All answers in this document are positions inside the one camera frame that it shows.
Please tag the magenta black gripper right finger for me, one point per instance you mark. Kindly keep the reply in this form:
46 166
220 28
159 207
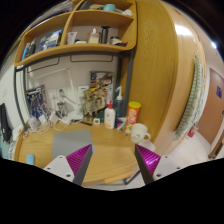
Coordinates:
147 162

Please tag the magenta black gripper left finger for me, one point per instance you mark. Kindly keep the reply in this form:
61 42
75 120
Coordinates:
79 161

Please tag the grey mouse pad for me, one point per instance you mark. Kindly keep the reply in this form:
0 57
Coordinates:
65 143

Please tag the light blue mouse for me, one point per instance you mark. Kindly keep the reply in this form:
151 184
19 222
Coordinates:
30 159

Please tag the white ceramic mug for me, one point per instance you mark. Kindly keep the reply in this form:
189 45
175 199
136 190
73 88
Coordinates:
139 132

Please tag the small white cube clock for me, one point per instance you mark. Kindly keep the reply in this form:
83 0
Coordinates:
96 121

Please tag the white desk lamp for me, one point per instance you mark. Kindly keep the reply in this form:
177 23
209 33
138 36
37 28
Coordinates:
60 92

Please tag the white glue bottle red cap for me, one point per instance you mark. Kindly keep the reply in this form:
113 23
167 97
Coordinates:
109 116

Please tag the red yellow chips can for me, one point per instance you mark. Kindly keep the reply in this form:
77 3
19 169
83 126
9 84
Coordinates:
132 115

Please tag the hanging green patterned cloth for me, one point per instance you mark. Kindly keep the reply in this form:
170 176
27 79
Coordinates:
193 107

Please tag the wooden model puzzle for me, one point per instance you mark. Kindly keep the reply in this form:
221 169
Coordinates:
95 99

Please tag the blue spray bottle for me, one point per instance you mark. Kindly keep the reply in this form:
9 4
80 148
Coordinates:
118 103

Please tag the black monitor edge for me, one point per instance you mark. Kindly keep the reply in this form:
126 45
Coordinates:
5 129

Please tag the brown wooden door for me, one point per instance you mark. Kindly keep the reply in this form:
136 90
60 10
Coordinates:
212 116

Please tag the black thermos bottle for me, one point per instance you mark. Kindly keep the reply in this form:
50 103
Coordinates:
104 37

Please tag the teal bowl top shelf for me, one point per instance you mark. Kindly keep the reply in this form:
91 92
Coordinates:
109 7

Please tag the wooden wall shelf unit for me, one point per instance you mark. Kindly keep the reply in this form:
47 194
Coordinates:
122 35

